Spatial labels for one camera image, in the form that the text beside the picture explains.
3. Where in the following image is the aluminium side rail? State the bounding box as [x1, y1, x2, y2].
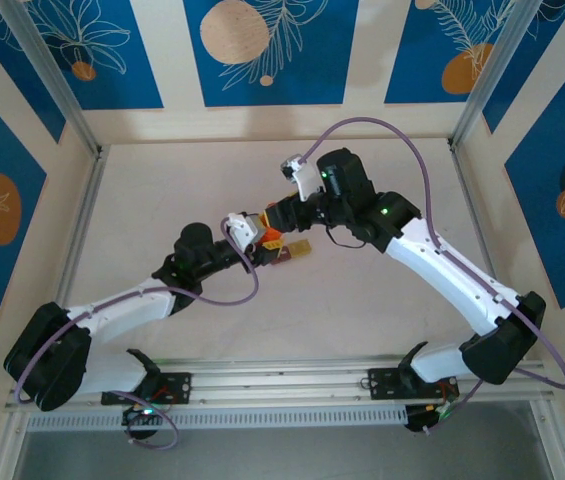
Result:
[449, 142, 526, 360]
[44, 147, 109, 357]

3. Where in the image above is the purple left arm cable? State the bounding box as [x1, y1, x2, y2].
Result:
[14, 219, 262, 451]

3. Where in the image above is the controller board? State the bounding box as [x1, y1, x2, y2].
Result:
[404, 402, 458, 435]
[121, 405, 163, 427]

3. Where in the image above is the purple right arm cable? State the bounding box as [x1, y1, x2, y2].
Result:
[304, 117, 565, 436]

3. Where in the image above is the aluminium front post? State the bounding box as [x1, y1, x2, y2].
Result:
[0, 414, 28, 480]
[531, 397, 565, 480]

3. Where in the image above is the grey slotted cable duct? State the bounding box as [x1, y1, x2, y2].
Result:
[25, 405, 409, 432]

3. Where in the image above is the black mount plate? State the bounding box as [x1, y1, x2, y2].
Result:
[367, 367, 461, 401]
[100, 372, 193, 406]

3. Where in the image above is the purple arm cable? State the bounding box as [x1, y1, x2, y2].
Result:
[304, 117, 565, 436]
[14, 219, 262, 451]

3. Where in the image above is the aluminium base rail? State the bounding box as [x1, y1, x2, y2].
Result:
[5, 355, 557, 416]

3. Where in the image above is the yellow pill container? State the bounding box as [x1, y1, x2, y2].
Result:
[286, 239, 314, 262]

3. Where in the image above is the black right mount plate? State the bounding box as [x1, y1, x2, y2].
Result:
[367, 367, 461, 401]

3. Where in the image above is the right controller board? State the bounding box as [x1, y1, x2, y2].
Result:
[404, 402, 458, 435]

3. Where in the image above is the black left mount plate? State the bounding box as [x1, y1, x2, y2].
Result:
[100, 372, 193, 406]

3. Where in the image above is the left controller board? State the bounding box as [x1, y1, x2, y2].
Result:
[121, 405, 163, 427]

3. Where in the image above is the aluminium frame post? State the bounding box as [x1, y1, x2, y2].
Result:
[447, 0, 549, 151]
[0, 0, 104, 157]

